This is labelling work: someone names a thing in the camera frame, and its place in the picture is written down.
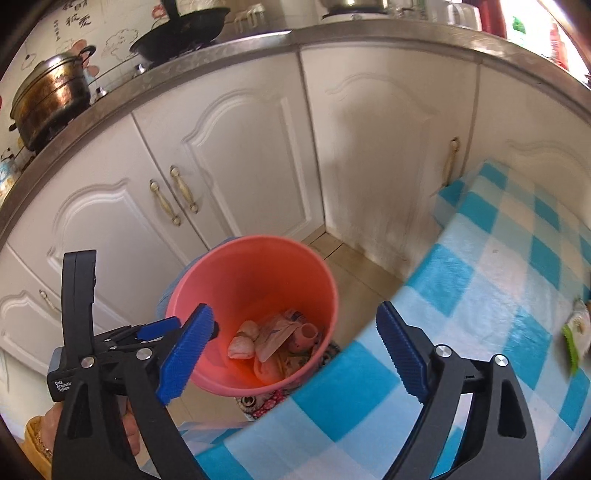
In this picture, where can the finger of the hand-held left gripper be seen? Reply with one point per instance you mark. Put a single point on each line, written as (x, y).
(157, 328)

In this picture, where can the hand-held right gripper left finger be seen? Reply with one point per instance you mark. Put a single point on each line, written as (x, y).
(189, 353)

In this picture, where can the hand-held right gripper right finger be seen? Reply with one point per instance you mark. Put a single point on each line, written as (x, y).
(401, 355)

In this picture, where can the pink plastic bucket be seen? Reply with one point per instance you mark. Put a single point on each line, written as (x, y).
(258, 277)

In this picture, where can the green snack packet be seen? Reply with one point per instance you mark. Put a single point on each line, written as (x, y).
(577, 332)

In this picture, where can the person's left hand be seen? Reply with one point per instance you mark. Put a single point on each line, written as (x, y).
(131, 429)

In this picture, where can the pale crumpled scrap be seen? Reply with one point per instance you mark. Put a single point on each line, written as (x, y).
(242, 344)

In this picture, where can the crumpled paper wrapper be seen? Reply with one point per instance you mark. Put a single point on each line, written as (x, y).
(277, 337)

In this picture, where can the small pink cup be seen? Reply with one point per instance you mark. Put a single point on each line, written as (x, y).
(307, 334)

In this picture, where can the blue checked tablecloth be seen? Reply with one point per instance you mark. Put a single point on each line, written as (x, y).
(485, 286)

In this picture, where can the white kitchen cabinet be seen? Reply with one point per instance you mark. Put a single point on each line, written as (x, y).
(249, 152)

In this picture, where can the steel stockpot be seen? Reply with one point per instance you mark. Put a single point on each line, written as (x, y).
(51, 97)

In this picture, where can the gas stove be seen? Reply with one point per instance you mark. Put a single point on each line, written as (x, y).
(120, 76)

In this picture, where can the black wok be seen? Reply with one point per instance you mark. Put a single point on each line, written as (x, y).
(184, 32)

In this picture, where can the white plastic rack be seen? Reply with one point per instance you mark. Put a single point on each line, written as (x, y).
(249, 21)

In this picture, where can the white mug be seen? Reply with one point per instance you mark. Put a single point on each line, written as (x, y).
(461, 16)

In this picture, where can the green capped bottle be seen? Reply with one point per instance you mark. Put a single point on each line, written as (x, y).
(518, 27)

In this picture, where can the red plastic bottle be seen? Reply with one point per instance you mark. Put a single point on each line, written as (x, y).
(557, 44)

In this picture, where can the red thermos flask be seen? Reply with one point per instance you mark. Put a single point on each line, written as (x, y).
(493, 18)

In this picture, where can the cartoon wall sticker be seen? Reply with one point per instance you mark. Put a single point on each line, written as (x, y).
(74, 18)

